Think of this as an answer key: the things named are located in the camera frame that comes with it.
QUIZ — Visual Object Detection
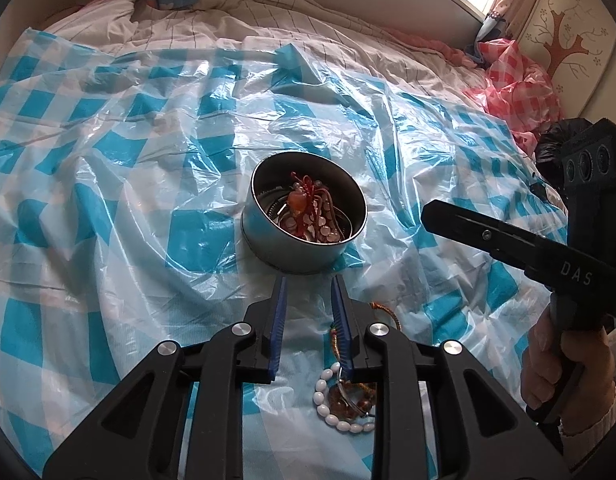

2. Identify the pink bead bracelet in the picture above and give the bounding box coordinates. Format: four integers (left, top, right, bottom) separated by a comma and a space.
278, 185, 341, 243

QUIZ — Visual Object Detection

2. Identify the person's right forearm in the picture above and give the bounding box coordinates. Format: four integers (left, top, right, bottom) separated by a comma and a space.
558, 385, 616, 461

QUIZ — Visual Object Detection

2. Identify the red cord bracelet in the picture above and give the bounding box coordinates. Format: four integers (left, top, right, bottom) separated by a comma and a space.
288, 172, 333, 221

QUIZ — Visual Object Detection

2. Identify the person's right hand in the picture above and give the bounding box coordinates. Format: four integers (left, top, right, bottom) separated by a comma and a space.
520, 304, 616, 427

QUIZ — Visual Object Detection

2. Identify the orange cord bracelet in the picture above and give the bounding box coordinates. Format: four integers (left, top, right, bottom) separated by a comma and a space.
370, 301, 403, 333

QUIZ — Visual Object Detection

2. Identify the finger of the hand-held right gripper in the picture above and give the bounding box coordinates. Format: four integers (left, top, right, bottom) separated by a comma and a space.
421, 199, 572, 275

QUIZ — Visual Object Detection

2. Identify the blue checked plastic sheet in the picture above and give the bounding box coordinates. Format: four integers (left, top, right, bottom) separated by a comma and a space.
0, 30, 573, 478

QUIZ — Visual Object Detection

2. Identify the pink cloth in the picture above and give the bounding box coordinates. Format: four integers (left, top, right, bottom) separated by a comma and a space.
388, 27, 483, 66

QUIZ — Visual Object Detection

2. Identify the pink checked plastic bag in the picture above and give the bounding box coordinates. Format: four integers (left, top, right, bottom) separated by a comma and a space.
462, 37, 563, 153

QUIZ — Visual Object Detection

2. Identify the white bead bracelet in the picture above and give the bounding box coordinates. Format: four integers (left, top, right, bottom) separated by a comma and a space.
314, 367, 376, 436

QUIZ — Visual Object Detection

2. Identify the black plastic bag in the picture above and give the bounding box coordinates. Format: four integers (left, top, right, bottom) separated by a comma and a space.
530, 117, 588, 196

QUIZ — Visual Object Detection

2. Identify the cabinet with tree decal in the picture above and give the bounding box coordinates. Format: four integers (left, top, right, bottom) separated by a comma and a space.
515, 0, 616, 121

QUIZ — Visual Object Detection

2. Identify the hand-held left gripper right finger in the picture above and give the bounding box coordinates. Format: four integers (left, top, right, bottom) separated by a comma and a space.
330, 275, 573, 480

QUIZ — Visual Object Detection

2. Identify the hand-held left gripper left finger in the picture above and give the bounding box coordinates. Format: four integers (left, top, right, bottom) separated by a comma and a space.
42, 275, 289, 480

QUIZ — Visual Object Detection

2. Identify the round metal tin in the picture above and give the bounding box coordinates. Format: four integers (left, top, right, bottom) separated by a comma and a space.
240, 151, 369, 276

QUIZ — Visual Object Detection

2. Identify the brown bead bracelet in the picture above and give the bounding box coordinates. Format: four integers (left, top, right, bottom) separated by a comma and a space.
328, 380, 379, 418

